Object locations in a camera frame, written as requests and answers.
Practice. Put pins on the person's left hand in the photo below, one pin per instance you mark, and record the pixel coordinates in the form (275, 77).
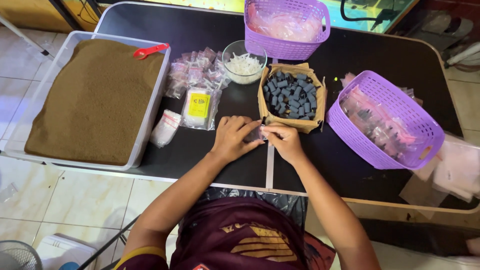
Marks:
(232, 135)

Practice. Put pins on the person's right hand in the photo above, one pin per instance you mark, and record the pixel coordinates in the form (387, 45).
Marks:
(287, 144)

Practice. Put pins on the small clear zip bag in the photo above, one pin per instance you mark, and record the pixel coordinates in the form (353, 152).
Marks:
(256, 134)

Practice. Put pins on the pack of bags with yellow label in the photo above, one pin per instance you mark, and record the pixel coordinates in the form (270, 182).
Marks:
(199, 108)

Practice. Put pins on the brown cardboard box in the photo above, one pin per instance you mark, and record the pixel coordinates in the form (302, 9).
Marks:
(292, 98)

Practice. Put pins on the heap of grey air stones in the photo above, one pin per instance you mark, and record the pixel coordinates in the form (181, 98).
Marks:
(290, 95)

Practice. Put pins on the roll of clear zip bags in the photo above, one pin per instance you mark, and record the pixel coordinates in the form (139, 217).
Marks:
(165, 128)

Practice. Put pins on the heap of white plastic connectors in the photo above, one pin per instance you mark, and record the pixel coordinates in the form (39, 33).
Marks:
(243, 67)

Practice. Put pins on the black folding table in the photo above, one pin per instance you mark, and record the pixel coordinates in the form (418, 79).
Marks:
(348, 176)

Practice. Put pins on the pile of filled small zip bags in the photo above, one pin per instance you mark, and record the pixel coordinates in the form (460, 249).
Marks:
(197, 71)

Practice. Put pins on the clear glass bowl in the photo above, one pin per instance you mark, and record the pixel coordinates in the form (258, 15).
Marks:
(244, 62)

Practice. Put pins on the purple basket with packed bags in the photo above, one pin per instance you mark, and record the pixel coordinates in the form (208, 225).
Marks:
(386, 120)

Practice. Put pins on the person's maroon shirt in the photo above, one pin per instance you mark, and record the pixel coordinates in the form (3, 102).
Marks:
(232, 240)

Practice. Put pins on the purple basket with empty bags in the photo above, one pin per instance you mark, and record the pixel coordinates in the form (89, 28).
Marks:
(287, 28)

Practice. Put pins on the red plastic scoop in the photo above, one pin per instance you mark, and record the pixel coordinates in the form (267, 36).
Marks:
(149, 51)

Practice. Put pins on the brown granules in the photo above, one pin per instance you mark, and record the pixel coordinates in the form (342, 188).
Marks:
(95, 103)

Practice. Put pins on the clear plastic tub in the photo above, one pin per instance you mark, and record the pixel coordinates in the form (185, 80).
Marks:
(88, 99)

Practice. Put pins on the heap of clear plastic bags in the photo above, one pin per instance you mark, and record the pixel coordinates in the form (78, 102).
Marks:
(450, 172)

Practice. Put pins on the white appliance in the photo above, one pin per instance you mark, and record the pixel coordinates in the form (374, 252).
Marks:
(65, 250)

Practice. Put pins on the white fan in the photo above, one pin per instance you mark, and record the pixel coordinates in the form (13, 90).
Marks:
(17, 255)

